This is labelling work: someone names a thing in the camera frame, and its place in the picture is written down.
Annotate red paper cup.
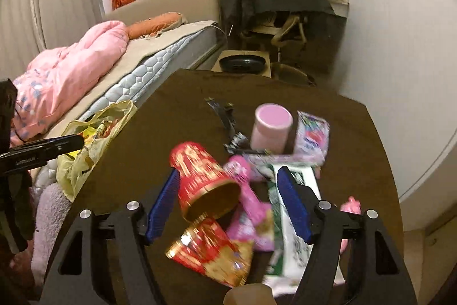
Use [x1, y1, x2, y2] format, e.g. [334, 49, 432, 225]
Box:
[170, 142, 241, 221]

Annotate purple candy wrapper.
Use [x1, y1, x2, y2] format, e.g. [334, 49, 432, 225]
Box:
[243, 111, 330, 166]

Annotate pink pig snack wrapper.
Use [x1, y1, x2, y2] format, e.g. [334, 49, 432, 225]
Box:
[223, 155, 275, 252]

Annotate yellow plastic trash bag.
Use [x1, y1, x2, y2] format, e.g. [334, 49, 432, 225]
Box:
[57, 101, 137, 202]

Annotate red gold snack wrapper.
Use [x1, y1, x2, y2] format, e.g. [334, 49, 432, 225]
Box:
[166, 215, 254, 288]

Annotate white green milk pouch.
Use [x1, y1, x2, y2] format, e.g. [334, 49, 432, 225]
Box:
[262, 163, 346, 297]

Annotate pink caterpillar toy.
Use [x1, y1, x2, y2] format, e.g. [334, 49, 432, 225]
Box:
[337, 196, 363, 254]

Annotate right hand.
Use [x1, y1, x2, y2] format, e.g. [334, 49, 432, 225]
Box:
[223, 283, 276, 305]

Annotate pink cylindrical jar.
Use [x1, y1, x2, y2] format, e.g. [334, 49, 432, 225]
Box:
[250, 103, 294, 154]

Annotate pink floral quilt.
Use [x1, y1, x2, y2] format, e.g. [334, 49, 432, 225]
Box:
[10, 21, 129, 146]

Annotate black round bin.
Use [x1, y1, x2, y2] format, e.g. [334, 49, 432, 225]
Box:
[219, 54, 266, 74]

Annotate quilted mattress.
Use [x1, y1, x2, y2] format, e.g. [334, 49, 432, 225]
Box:
[32, 26, 224, 198]

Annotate beige bed sheet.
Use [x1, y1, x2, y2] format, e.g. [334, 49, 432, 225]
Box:
[46, 20, 218, 139]

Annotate beige window curtain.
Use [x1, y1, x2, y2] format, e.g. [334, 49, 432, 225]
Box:
[0, 0, 102, 80]

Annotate office chair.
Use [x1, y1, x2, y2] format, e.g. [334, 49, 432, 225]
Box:
[239, 12, 317, 87]

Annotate orange pillow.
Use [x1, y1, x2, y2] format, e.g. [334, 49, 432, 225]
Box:
[127, 12, 187, 40]

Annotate small red plastic bag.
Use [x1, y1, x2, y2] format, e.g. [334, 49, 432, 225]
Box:
[110, 0, 136, 10]

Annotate beige bed headboard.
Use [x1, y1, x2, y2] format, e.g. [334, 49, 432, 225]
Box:
[103, 0, 222, 25]

